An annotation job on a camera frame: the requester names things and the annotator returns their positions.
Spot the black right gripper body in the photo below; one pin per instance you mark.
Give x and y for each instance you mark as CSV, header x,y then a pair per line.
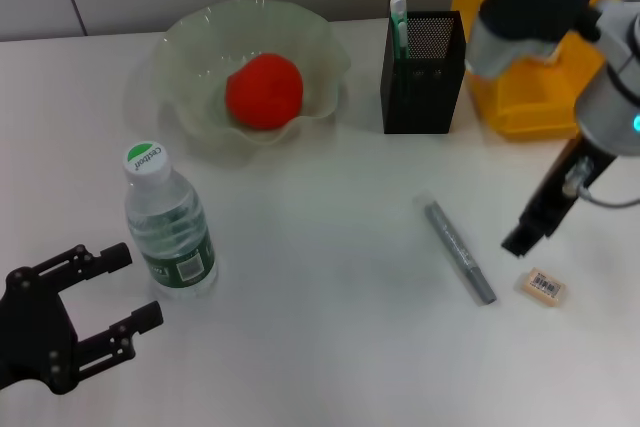
x,y
565,192

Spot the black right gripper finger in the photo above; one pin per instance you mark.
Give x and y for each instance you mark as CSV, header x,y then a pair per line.
x,y
519,241
541,239

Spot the beige eraser with barcode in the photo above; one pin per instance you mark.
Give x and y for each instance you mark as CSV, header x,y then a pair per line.
x,y
540,286

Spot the translucent green wavy fruit bowl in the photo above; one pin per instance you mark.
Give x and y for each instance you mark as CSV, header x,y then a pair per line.
x,y
200,57

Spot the clear water bottle green label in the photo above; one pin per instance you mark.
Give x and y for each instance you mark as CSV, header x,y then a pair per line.
x,y
170,237

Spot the grey glitter marker pen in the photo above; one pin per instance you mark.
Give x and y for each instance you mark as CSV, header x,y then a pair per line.
x,y
455,247

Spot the yellow plastic storage bin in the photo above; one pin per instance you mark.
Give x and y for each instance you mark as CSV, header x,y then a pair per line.
x,y
530,107

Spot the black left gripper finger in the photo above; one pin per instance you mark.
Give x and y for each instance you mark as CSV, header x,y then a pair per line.
x,y
120,337
85,262

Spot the mint green utility knife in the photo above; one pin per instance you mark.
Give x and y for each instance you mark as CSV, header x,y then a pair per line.
x,y
399,27

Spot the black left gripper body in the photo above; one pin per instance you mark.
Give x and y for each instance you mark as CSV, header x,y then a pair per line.
x,y
35,332

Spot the red-orange toy orange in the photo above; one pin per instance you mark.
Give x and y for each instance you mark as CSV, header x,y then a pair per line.
x,y
265,92

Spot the black mesh pen holder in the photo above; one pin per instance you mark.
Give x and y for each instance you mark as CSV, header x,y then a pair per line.
x,y
420,92

